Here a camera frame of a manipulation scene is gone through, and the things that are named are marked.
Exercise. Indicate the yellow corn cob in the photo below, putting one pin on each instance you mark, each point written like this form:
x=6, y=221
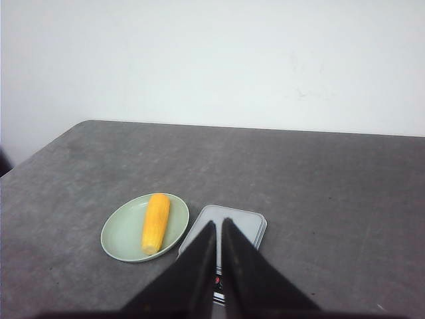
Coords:
x=155, y=223

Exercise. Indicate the green shallow plate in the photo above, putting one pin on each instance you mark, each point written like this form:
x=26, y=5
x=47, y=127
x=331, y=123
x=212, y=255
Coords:
x=121, y=234

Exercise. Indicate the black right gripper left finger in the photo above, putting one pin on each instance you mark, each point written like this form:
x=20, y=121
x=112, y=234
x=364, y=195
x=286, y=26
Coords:
x=185, y=289

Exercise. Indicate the silver digital kitchen scale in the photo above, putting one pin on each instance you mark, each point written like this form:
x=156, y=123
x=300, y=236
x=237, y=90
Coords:
x=251, y=224

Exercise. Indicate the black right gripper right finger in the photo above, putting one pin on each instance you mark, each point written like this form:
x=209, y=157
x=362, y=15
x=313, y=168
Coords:
x=253, y=288

